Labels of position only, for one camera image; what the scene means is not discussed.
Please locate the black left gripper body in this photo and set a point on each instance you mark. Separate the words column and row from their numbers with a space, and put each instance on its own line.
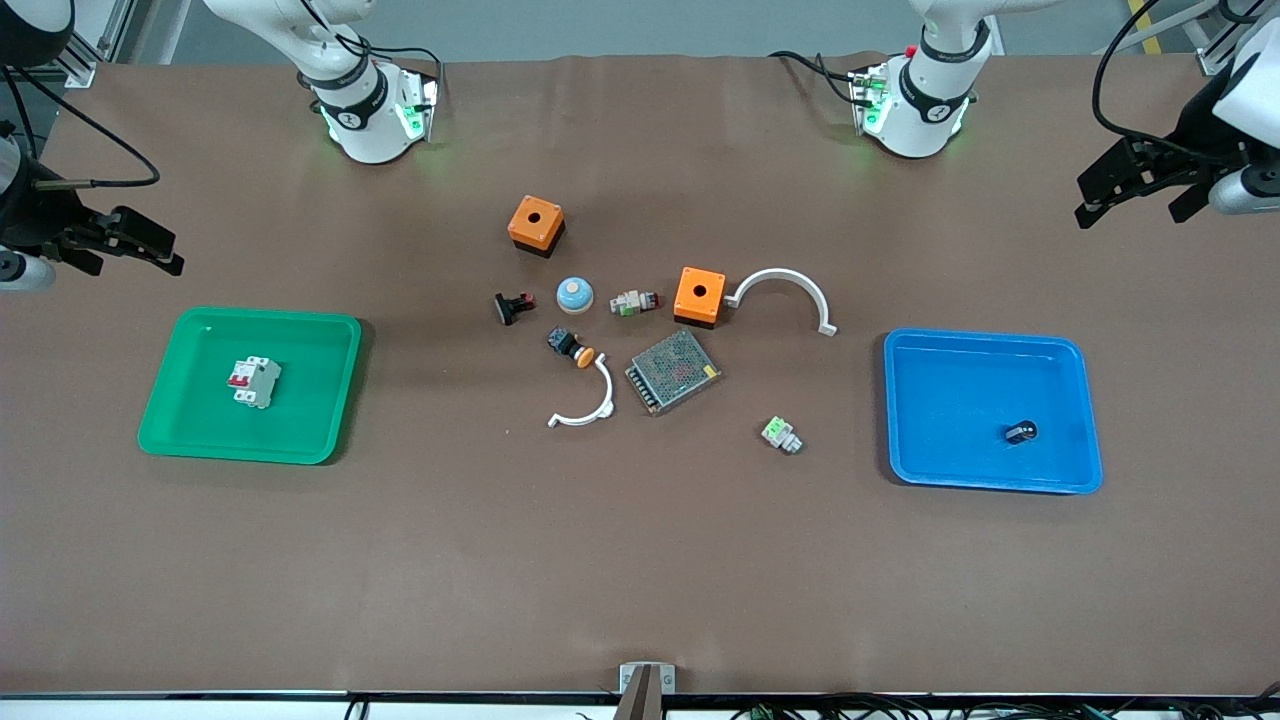
column 1186, row 163

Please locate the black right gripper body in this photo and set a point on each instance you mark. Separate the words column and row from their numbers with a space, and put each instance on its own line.
column 38, row 220

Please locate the white red circuit breaker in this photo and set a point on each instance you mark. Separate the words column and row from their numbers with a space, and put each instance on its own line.
column 258, row 385

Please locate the black cylindrical capacitor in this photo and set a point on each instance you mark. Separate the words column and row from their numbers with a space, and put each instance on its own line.
column 1021, row 433

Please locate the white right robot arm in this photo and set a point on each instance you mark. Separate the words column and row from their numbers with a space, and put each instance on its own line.
column 365, row 120

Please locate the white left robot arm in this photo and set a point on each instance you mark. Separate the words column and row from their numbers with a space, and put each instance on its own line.
column 925, row 110

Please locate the green plastic tray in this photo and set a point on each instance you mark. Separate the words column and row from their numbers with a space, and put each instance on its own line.
column 310, row 400

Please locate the blue plastic tray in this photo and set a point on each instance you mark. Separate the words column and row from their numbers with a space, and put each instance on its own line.
column 960, row 410

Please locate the large white curved clamp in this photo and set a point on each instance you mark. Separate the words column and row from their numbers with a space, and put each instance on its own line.
column 780, row 275

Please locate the black red push button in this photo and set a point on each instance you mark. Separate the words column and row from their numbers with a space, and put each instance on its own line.
column 508, row 308

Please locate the orange black button box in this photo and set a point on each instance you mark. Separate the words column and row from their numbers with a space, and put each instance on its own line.
column 525, row 232
column 690, row 306

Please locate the black orange emergency stop button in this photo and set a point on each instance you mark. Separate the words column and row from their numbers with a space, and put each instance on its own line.
column 562, row 342

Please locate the blue dome button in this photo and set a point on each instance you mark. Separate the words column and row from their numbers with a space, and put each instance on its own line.
column 575, row 297

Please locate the metal mesh power supply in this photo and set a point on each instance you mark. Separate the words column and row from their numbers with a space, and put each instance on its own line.
column 672, row 372

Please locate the small white curved clamp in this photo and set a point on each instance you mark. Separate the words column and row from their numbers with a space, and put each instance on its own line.
column 606, row 395

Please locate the brown table mat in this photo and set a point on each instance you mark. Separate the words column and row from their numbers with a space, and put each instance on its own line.
column 640, row 560

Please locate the aluminium frame profile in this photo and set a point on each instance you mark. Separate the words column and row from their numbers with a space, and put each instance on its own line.
column 78, row 65
column 1212, row 55

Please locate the green white switch module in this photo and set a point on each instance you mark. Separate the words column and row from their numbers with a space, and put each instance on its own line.
column 780, row 434

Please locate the white green red indicator switch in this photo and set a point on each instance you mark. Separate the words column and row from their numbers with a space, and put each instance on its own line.
column 630, row 302

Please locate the grey metal mount bracket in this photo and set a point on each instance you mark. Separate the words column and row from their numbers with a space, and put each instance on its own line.
column 647, row 688

